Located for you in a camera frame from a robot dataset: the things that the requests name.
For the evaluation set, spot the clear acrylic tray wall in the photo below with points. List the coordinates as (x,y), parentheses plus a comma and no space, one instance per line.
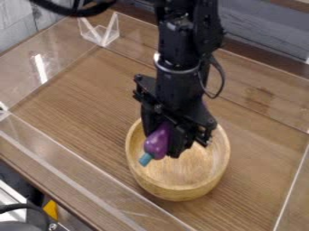
(89,193)

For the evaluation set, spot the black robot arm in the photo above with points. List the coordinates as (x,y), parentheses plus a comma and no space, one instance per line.
(190,32)

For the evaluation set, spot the clear acrylic corner bracket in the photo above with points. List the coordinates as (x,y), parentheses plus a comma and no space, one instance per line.
(101,35)

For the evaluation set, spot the purple toy eggplant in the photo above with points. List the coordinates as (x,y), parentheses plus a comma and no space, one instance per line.
(155,145)

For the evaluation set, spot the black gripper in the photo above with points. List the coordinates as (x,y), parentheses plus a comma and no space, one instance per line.
(171,98)

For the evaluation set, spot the brown wooden bowl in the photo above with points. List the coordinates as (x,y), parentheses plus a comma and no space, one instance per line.
(184,178)

